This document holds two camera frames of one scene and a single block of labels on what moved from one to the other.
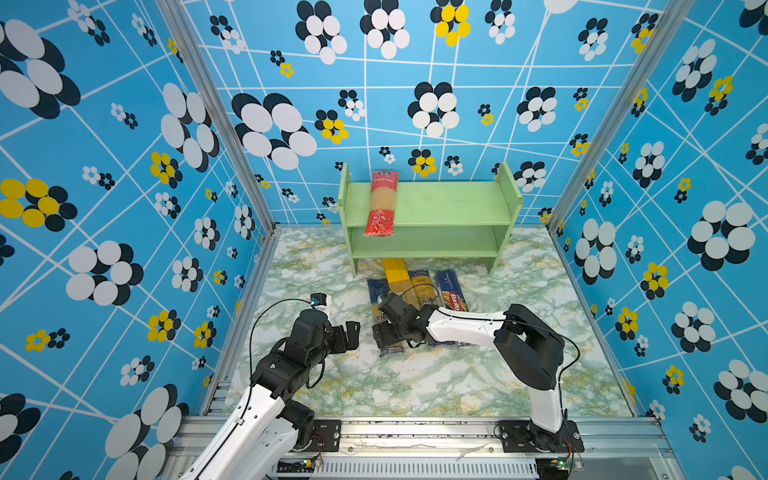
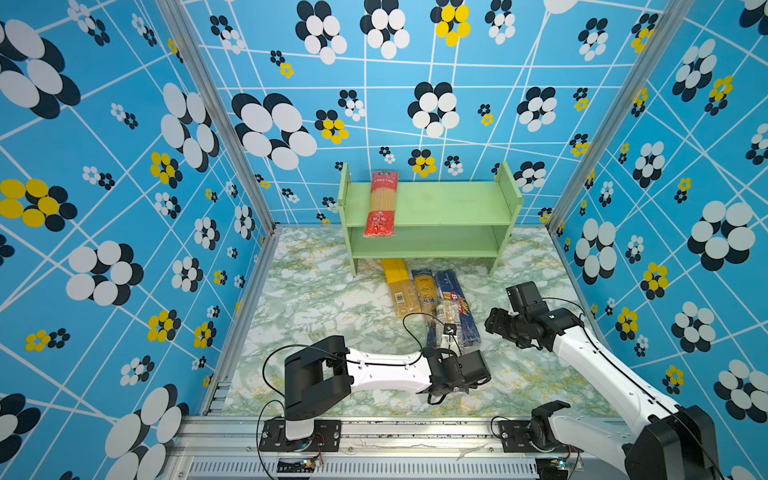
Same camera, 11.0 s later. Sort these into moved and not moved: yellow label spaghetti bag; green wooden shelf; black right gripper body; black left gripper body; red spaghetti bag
Moved: black right gripper body; black left gripper body
Not moved: yellow label spaghetti bag; red spaghetti bag; green wooden shelf
